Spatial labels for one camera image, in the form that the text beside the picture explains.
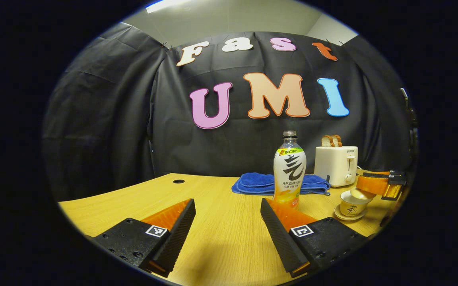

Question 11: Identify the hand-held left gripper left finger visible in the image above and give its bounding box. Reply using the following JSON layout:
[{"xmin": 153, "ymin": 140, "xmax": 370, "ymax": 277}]
[{"xmin": 93, "ymin": 198, "xmax": 196, "ymax": 278}]

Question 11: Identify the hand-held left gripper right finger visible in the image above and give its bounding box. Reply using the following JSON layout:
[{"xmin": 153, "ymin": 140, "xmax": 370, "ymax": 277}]
[{"xmin": 260, "ymin": 198, "xmax": 369, "ymax": 278}]

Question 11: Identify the beige teacup lid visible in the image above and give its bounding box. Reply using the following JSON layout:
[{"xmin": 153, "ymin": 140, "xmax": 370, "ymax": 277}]
[{"xmin": 350, "ymin": 187, "xmax": 376, "ymax": 200}]

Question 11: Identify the beige teacup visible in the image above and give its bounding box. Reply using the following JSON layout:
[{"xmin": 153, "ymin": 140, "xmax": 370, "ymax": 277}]
[{"xmin": 340, "ymin": 191, "xmax": 373, "ymax": 217}]

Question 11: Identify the clear water bottle white label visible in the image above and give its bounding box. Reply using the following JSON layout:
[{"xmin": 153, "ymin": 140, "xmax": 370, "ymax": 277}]
[{"xmin": 273, "ymin": 130, "xmax": 307, "ymax": 210}]

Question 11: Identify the white toaster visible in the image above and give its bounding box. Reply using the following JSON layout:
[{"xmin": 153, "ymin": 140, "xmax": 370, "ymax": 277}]
[{"xmin": 314, "ymin": 146, "xmax": 359, "ymax": 188}]

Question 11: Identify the beige saucer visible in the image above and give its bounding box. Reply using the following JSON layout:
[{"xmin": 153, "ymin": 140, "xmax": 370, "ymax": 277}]
[{"xmin": 334, "ymin": 204, "xmax": 369, "ymax": 221}]

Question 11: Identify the blue folded towel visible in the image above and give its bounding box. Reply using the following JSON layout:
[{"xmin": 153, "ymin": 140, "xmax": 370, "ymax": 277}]
[{"xmin": 231, "ymin": 172, "xmax": 331, "ymax": 196}]

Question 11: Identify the black backdrop cloth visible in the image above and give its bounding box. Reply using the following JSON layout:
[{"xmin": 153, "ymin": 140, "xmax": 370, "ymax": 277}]
[{"xmin": 42, "ymin": 22, "xmax": 419, "ymax": 201}]

